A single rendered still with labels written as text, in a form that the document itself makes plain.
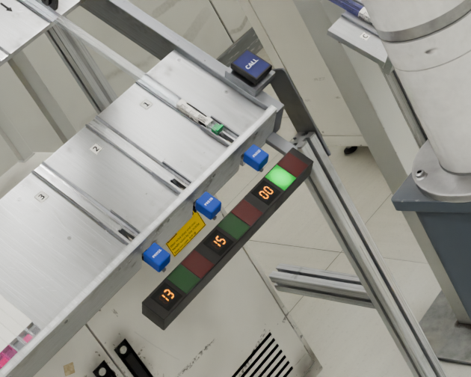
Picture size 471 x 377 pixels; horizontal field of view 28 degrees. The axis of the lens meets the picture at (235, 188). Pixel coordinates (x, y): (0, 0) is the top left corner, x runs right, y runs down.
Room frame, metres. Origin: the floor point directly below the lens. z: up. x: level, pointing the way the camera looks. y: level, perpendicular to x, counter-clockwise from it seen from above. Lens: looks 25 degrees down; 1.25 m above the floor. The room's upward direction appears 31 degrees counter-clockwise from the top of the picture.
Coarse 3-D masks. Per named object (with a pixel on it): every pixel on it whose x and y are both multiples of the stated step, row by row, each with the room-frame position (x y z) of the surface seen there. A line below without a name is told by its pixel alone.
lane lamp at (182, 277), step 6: (180, 264) 1.14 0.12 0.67; (174, 270) 1.13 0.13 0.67; (180, 270) 1.13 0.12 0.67; (186, 270) 1.13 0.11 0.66; (168, 276) 1.13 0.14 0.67; (174, 276) 1.13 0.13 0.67; (180, 276) 1.13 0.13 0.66; (186, 276) 1.12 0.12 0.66; (192, 276) 1.12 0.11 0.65; (174, 282) 1.12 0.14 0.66; (180, 282) 1.12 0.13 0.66; (186, 282) 1.12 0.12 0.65; (192, 282) 1.12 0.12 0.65; (180, 288) 1.11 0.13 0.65; (186, 288) 1.11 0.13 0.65
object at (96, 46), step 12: (24, 0) 1.54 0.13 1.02; (36, 0) 1.53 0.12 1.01; (48, 12) 1.51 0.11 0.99; (60, 24) 1.49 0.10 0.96; (72, 24) 1.49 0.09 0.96; (84, 36) 1.46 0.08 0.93; (96, 48) 1.44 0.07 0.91; (108, 48) 1.44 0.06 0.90; (108, 60) 1.43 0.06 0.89; (120, 60) 1.42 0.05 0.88; (132, 72) 1.40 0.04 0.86; (144, 84) 1.38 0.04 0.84; (156, 84) 1.37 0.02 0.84; (168, 96) 1.35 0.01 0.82; (216, 132) 1.29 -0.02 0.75
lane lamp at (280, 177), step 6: (276, 168) 1.25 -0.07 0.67; (282, 168) 1.25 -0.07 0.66; (270, 174) 1.24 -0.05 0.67; (276, 174) 1.24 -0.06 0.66; (282, 174) 1.24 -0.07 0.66; (288, 174) 1.24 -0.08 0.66; (270, 180) 1.23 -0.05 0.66; (276, 180) 1.23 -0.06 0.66; (282, 180) 1.23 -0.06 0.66; (288, 180) 1.23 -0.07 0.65; (282, 186) 1.22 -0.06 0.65; (288, 186) 1.22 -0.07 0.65
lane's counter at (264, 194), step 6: (264, 180) 1.23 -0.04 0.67; (258, 186) 1.23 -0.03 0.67; (264, 186) 1.23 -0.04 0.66; (270, 186) 1.22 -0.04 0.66; (252, 192) 1.22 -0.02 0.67; (258, 192) 1.22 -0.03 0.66; (264, 192) 1.22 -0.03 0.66; (270, 192) 1.22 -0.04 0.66; (276, 192) 1.22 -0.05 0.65; (264, 198) 1.21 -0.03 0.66; (270, 198) 1.21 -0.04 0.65
